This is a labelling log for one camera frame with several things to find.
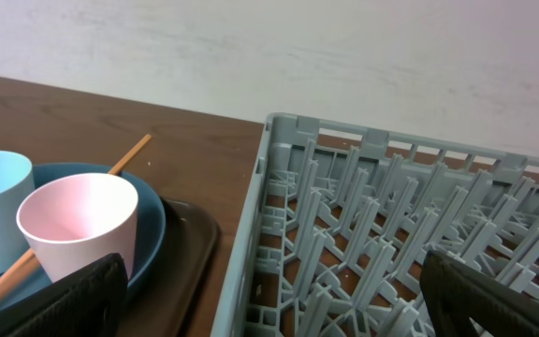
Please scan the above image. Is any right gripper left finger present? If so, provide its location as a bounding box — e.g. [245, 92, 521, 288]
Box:
[0, 253, 128, 337]

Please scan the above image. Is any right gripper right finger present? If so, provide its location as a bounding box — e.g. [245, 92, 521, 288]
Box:
[420, 251, 539, 337]

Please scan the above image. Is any grey dishwasher rack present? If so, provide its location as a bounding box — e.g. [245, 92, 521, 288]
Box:
[211, 113, 539, 336]

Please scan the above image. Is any upper wooden chopstick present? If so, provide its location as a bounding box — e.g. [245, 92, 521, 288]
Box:
[0, 133, 153, 310]

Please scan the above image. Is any wooden chopstick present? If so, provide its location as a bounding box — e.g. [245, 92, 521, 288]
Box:
[0, 133, 153, 310]
[0, 249, 40, 301]

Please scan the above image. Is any brown serving tray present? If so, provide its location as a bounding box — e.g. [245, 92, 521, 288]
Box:
[117, 198, 220, 337]

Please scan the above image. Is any lower wooden chopstick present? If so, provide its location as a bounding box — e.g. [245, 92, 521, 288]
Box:
[0, 249, 40, 301]

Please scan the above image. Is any white pink cup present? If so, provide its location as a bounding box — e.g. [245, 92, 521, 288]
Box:
[16, 173, 139, 283]

